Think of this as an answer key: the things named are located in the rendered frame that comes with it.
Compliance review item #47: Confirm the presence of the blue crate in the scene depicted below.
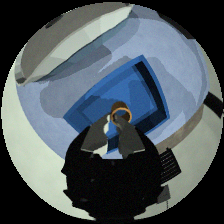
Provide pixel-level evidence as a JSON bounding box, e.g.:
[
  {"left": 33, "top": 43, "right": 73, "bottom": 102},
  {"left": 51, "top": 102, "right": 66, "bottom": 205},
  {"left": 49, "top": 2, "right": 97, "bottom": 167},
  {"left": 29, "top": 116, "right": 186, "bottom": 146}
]
[{"left": 63, "top": 54, "right": 170, "bottom": 154}]

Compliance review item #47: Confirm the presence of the bronze bushing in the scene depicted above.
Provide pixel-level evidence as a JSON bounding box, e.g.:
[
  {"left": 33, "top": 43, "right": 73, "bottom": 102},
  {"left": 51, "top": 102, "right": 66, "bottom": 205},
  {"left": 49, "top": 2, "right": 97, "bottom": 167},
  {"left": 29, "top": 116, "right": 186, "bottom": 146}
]
[{"left": 111, "top": 101, "right": 132, "bottom": 125}]

